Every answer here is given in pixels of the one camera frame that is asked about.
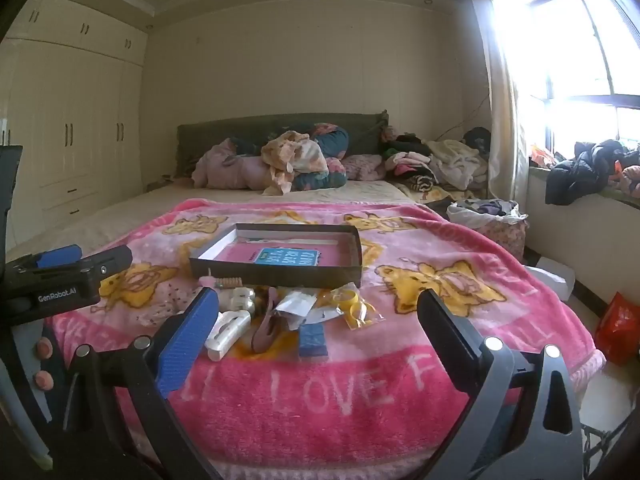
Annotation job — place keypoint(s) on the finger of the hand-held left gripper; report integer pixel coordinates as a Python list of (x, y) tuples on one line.
[(60, 256), (112, 262)]

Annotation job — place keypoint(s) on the dark cardboard box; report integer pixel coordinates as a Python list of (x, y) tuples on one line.
[(280, 275)]

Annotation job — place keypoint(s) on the red plastic bag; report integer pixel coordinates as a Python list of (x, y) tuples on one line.
[(620, 330)]

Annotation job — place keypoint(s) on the cream floral cloth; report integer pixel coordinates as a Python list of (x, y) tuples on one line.
[(295, 157)]

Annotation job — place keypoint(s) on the clear hair claw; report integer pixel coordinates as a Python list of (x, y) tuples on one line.
[(239, 299)]

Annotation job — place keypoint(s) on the white box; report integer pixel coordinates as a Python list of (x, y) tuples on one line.
[(552, 272)]

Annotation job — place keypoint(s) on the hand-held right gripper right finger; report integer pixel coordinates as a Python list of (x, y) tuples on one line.
[(445, 340)]

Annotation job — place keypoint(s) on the cream built-in wardrobe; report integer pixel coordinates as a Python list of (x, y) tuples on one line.
[(75, 110)]

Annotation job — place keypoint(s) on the black jacket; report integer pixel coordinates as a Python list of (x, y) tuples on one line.
[(580, 170)]

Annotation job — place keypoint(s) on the clear plastic packet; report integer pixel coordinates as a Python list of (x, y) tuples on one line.
[(297, 305)]

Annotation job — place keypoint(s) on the pink printed blanket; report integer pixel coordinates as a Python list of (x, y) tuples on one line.
[(325, 385)]

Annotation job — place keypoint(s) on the cream curtain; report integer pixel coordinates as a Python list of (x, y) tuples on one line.
[(500, 110)]

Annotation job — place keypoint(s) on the pink round knob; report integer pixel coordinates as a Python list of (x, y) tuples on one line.
[(45, 381), (43, 347)]

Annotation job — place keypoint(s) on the pink pillow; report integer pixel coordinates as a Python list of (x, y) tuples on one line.
[(365, 167)]

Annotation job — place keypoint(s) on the white hair clip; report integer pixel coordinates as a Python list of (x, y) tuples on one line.
[(227, 335)]

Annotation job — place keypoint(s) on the clear bag of yellow rings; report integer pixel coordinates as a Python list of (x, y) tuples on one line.
[(352, 307)]

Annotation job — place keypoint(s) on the pile of clothes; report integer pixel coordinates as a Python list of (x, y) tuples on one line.
[(440, 162)]

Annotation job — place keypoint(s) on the teal floral quilt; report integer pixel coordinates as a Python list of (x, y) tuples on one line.
[(332, 145)]

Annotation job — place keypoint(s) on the brown hair claw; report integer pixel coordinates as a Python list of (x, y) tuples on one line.
[(264, 325)]

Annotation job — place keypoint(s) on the laundry bag with clothes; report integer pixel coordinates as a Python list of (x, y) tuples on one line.
[(490, 220)]

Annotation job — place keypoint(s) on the lilac bedding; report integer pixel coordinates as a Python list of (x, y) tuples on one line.
[(225, 170)]

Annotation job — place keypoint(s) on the orange clothes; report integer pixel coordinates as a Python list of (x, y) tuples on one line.
[(542, 156)]

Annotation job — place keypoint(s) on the small blue box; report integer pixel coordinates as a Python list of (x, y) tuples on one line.
[(313, 342)]

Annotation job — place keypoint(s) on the bed with cream sheet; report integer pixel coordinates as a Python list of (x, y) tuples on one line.
[(100, 220)]

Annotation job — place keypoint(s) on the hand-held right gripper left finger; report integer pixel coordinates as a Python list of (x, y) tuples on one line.
[(185, 345)]

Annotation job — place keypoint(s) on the window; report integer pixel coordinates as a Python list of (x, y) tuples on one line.
[(575, 60)]

